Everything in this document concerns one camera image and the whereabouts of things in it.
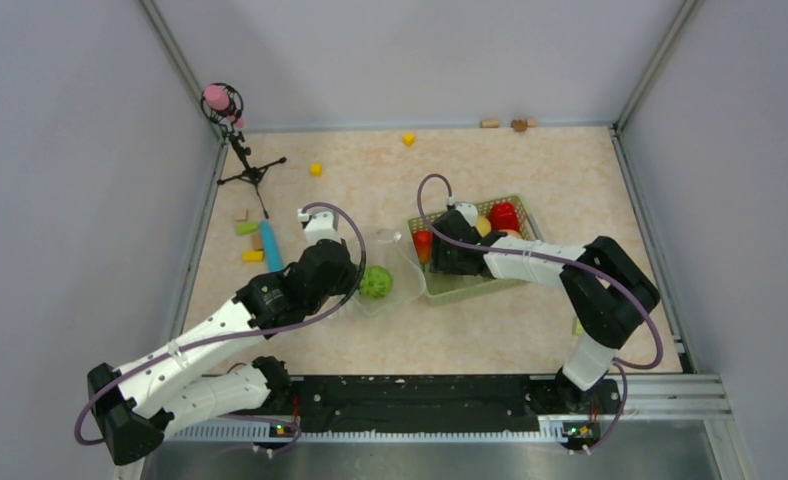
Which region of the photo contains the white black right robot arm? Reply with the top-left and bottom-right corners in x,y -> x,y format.
430,208 -> 661,412

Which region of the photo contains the green striped watermelon toy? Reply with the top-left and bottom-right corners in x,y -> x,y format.
359,265 -> 393,300

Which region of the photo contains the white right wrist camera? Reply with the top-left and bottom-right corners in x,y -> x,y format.
447,196 -> 479,227

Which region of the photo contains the clear dotted zip top bag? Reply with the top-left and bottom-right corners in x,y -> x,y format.
349,227 -> 426,317

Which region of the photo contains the red bell pepper toy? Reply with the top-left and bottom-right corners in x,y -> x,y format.
487,202 -> 520,232

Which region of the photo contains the green perforated plastic basket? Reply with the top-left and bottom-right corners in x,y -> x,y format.
407,194 -> 541,306

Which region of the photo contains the yellow cube near tripod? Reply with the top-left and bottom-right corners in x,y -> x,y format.
309,163 -> 323,177

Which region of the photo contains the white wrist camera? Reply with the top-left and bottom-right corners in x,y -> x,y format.
297,208 -> 342,247
447,196 -> 479,227

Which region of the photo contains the red wax apple toy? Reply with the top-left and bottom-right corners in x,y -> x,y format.
412,230 -> 433,265

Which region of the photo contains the black tripod microphone stand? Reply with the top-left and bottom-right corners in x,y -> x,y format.
199,82 -> 287,220

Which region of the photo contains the peach toy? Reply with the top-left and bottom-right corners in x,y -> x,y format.
498,229 -> 523,239

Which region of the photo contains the pink foam microphone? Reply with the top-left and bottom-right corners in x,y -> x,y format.
203,84 -> 231,111

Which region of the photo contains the blue cylinder toy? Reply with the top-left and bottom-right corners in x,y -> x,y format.
258,220 -> 284,272

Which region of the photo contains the brown wooden piece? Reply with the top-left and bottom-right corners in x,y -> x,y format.
510,119 -> 529,133

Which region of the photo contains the green block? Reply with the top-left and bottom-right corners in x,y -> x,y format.
234,221 -> 259,236

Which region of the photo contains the brown wooden block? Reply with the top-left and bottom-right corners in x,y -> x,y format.
250,232 -> 264,252

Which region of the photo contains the yellow block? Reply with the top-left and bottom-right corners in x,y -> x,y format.
241,250 -> 264,263

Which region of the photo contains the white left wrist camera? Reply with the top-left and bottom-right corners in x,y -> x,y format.
297,208 -> 342,247

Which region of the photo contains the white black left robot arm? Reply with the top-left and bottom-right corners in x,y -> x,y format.
87,239 -> 367,466

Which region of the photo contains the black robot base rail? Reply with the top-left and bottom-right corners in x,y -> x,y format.
252,374 -> 623,450

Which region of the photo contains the yellow pear toy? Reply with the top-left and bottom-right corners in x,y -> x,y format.
475,215 -> 492,237

